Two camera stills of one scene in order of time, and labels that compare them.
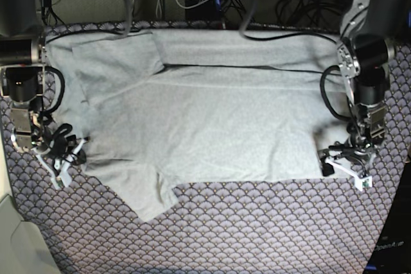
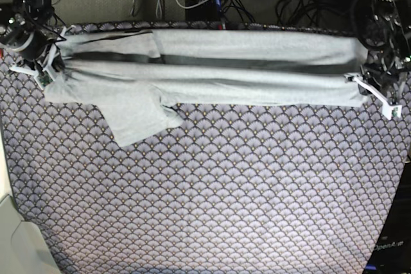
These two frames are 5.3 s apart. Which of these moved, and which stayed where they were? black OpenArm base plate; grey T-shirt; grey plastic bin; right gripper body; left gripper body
Moved: left gripper body; right gripper body; grey T-shirt
Stayed: grey plastic bin; black OpenArm base plate
